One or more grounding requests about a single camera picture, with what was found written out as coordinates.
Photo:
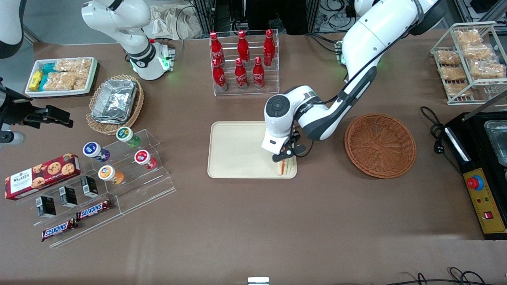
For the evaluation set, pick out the yellow snack packet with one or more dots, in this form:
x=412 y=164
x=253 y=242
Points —
x=35 y=80

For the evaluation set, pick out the orange jar with white lid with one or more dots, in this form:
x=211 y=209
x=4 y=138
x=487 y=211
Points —
x=109 y=174

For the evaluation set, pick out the red cola bottle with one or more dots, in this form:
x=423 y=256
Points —
x=243 y=47
x=241 y=76
x=258 y=75
x=269 y=49
x=216 y=49
x=219 y=77

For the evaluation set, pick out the purple jar with white lid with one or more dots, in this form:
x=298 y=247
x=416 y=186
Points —
x=93 y=150

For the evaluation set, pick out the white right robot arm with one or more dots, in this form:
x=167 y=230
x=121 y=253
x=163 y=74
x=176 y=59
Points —
x=136 y=45

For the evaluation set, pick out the white rectangular snack tray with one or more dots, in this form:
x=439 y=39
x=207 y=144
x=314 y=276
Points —
x=92 y=77

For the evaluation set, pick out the teal snack packet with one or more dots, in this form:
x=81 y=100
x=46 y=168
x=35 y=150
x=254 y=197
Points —
x=43 y=82
x=48 y=68

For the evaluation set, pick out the thin grey metal bar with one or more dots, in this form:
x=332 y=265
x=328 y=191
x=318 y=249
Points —
x=485 y=106

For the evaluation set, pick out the small black carton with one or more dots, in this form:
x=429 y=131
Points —
x=89 y=187
x=46 y=206
x=68 y=196

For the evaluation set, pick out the crumpled beige bag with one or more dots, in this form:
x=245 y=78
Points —
x=170 y=21

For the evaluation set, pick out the clear acrylic bottle rack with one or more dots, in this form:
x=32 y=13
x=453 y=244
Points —
x=273 y=85

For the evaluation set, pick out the green jar with white lid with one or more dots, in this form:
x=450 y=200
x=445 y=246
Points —
x=126 y=135

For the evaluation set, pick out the clear fried snack packet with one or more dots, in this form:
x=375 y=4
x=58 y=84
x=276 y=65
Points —
x=487 y=70
x=458 y=89
x=468 y=37
x=453 y=73
x=478 y=51
x=448 y=57

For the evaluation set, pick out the stack of foil containers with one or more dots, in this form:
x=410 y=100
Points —
x=115 y=101

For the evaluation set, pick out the beige plastic serving tray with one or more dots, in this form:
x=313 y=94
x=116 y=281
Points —
x=237 y=150

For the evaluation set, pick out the steel pan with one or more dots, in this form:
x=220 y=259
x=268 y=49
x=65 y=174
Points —
x=498 y=142

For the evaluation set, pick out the red jar with white lid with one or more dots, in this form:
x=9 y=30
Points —
x=143 y=158

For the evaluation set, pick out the clear acrylic step display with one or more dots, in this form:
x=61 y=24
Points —
x=99 y=225
x=150 y=190

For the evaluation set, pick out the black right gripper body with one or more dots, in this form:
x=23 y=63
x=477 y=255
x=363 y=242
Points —
x=15 y=109

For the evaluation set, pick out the round brown wicker basket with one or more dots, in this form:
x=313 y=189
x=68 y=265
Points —
x=380 y=144

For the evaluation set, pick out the black machine with yellow panel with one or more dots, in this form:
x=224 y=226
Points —
x=475 y=158

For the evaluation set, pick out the triangular sandwich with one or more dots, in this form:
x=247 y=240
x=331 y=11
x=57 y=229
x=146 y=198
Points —
x=283 y=168

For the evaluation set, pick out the clear rice cracker packet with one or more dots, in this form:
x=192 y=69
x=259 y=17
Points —
x=73 y=65
x=59 y=81

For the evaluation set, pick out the Snickers chocolate bar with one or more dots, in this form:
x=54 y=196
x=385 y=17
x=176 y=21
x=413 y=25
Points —
x=59 y=229
x=94 y=209

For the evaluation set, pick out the oval tan wicker basket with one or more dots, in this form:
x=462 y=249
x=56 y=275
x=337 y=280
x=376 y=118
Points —
x=136 y=107

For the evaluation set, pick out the red emergency stop button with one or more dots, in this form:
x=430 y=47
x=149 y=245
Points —
x=474 y=182

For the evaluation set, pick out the red Walkers cookie box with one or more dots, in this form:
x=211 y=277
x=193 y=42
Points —
x=41 y=176

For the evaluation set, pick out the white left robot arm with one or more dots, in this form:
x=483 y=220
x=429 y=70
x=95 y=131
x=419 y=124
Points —
x=368 y=39

